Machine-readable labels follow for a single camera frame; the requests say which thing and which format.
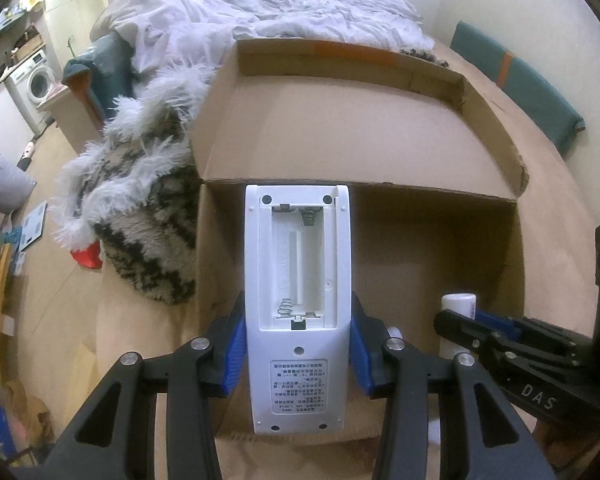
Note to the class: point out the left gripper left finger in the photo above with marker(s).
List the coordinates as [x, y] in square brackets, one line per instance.
[112, 436]

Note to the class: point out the black white shaggy blanket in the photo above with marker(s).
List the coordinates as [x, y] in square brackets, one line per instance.
[137, 190]

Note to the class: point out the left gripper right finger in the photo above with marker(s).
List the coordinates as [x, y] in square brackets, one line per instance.
[482, 436]

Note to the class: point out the person's right hand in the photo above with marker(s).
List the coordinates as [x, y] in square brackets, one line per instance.
[570, 453]

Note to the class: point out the open cardboard box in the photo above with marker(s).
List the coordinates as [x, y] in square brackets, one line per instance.
[433, 175]

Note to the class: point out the small white bottle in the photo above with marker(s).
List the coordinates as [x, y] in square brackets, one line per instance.
[452, 340]

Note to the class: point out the teal cushion with orange stripe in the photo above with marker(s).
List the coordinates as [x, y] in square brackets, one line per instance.
[540, 100]

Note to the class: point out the white low table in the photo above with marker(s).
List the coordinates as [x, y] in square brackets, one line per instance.
[71, 117]

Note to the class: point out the white bathroom scale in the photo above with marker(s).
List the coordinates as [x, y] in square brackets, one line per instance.
[32, 226]

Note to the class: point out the white duvet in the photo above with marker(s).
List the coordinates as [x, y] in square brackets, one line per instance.
[199, 32]

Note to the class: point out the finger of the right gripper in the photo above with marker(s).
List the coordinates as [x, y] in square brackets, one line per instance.
[478, 335]
[508, 327]

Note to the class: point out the white earbuds case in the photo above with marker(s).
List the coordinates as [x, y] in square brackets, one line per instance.
[394, 332]

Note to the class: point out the red plastic bag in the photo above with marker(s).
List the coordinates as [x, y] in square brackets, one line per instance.
[88, 258]

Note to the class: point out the grey laundry bag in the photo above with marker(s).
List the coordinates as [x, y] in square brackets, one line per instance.
[15, 186]

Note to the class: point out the white kitchen cabinet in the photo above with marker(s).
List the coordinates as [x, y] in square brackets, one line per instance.
[15, 133]

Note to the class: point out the white remote control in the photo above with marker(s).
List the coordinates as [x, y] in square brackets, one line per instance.
[298, 287]

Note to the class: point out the white washing machine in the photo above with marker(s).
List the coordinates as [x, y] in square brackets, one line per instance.
[30, 84]

